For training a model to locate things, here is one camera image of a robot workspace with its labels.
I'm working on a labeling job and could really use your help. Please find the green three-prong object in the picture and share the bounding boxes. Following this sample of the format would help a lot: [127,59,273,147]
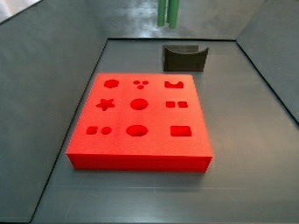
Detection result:
[156,0,180,29]

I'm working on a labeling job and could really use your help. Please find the black curved fixture block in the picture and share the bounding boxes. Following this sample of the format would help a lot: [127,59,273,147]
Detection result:
[163,45,209,72]

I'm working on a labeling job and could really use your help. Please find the red foam shape-sorter block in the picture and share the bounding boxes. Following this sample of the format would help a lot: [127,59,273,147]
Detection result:
[67,73,212,172]

